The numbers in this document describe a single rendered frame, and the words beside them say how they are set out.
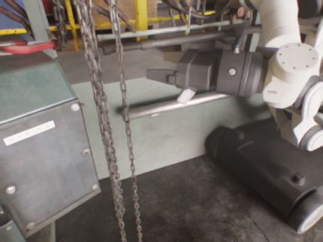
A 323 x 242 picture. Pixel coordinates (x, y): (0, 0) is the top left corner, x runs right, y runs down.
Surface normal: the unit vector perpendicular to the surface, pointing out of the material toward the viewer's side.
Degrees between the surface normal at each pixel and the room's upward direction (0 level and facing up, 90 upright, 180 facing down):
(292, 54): 29
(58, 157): 90
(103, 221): 0
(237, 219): 0
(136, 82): 90
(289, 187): 45
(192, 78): 90
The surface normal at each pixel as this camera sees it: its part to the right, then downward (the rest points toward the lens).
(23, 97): 0.46, -0.28
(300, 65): -0.18, -0.45
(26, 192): 0.66, 0.42
